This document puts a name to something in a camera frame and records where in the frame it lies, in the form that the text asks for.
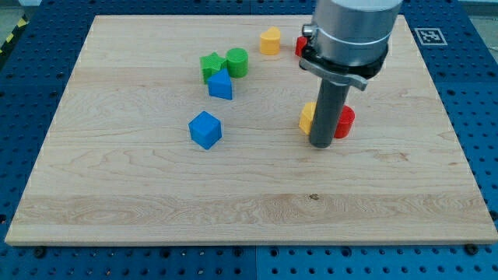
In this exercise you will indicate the yellow hexagon block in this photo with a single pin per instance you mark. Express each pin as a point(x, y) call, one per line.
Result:
point(306, 117)

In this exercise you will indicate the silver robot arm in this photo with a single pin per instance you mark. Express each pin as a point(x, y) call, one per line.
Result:
point(347, 40)

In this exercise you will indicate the red block behind arm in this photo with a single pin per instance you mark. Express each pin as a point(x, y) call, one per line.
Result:
point(301, 42)

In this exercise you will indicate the yellow heart block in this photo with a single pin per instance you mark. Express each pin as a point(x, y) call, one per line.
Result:
point(270, 41)

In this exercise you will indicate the blue cube block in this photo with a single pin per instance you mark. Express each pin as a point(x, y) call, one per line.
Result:
point(205, 130)

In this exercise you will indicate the blue triangle block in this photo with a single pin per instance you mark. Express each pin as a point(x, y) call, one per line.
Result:
point(220, 85)

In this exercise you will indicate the wooden board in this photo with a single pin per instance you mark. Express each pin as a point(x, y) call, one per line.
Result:
point(119, 168)

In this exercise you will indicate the green cylinder block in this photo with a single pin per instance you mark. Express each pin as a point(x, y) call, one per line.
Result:
point(237, 62)

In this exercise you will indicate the green star block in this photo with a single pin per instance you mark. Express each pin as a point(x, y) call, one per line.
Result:
point(211, 64)

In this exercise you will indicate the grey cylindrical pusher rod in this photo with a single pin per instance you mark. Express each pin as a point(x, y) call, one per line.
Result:
point(330, 101)

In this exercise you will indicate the red cylinder block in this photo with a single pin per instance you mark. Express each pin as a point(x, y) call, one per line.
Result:
point(345, 122)

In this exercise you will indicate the white fiducial marker tag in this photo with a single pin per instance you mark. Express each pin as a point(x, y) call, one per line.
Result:
point(429, 36)

